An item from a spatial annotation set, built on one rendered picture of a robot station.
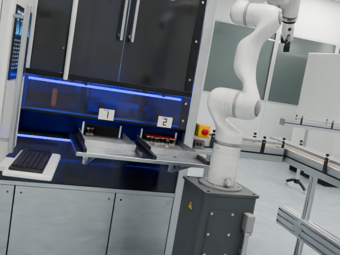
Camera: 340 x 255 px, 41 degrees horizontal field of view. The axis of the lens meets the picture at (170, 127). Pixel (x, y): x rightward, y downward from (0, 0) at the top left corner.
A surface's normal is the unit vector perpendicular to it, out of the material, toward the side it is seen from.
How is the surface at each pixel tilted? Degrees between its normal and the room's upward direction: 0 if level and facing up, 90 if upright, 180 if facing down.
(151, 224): 90
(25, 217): 90
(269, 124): 90
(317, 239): 90
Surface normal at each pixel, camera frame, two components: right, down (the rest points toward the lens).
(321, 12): 0.28, 0.17
